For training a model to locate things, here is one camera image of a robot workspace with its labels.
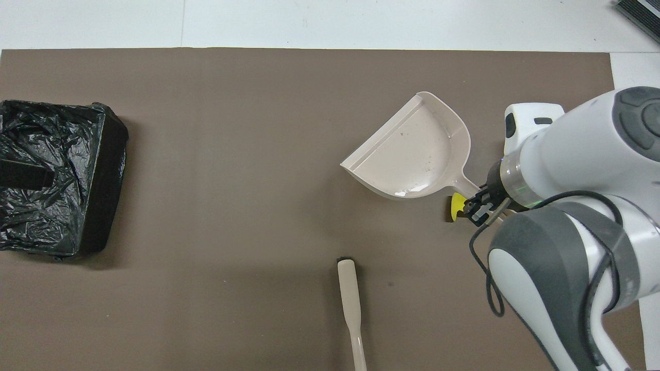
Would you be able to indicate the black ribbed device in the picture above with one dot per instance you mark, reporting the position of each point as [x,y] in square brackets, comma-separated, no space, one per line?
[642,13]

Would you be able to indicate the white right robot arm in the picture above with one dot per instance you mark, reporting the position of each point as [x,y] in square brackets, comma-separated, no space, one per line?
[567,154]

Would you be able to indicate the yellow notched sponge piece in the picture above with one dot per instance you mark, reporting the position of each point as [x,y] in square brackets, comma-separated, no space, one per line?
[456,206]

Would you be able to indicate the beige hand brush black bristles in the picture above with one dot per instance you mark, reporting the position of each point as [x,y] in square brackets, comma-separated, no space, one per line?
[348,288]

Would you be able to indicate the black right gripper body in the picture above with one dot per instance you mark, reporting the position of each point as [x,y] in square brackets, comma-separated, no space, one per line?
[497,185]

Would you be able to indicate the black bag-lined bin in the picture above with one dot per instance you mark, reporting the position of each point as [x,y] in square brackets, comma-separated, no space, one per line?
[46,129]

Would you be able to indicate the beige plastic dustpan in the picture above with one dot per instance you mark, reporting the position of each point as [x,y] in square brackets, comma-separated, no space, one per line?
[407,159]

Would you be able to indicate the brown table mat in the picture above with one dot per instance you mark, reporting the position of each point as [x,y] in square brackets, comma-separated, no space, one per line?
[232,154]

